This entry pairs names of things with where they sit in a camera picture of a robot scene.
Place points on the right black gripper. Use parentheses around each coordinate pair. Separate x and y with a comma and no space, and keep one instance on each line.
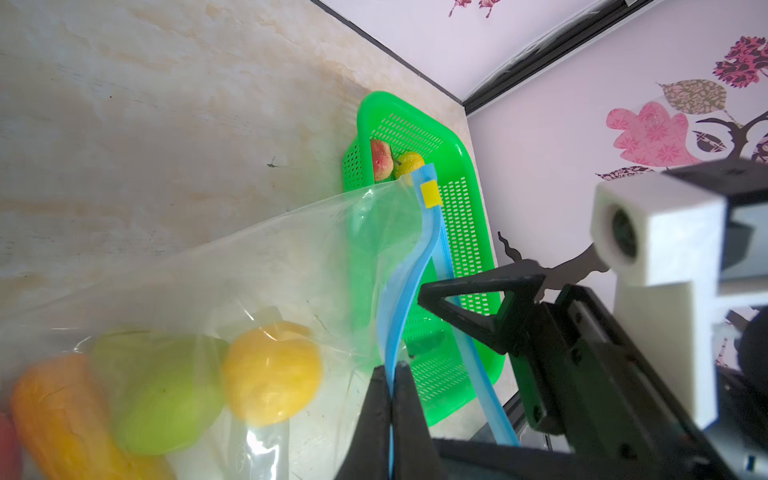
(581,377)

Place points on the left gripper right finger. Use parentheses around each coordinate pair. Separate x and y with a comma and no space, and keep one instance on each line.
(414,454)

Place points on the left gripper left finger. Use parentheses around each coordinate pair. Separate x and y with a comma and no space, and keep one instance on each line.
(368,456)

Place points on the yellow lemon toy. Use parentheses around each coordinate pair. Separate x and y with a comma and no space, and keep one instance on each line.
(271,373)

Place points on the yellow pear toy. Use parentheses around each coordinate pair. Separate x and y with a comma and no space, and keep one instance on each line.
(407,163)

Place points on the clear zip bag blue zipper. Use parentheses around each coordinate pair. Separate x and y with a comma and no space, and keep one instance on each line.
(348,268)

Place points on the red apple toy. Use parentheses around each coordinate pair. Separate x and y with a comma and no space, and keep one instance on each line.
(382,160)

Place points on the green pear toy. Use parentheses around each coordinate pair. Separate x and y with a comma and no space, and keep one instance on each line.
(164,391)

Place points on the orange banana toy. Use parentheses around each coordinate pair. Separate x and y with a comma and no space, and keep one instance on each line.
(62,420)

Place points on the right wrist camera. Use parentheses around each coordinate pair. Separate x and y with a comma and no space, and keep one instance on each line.
(687,246)

